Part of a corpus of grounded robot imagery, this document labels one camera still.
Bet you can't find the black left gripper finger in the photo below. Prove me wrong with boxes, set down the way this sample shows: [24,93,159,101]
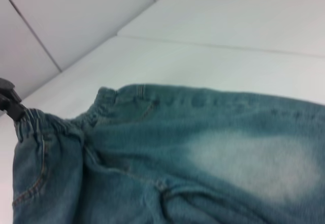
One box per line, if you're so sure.
[0,77,26,122]

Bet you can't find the blue denim shorts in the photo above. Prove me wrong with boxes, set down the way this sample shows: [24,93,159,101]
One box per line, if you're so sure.
[11,83,325,224]

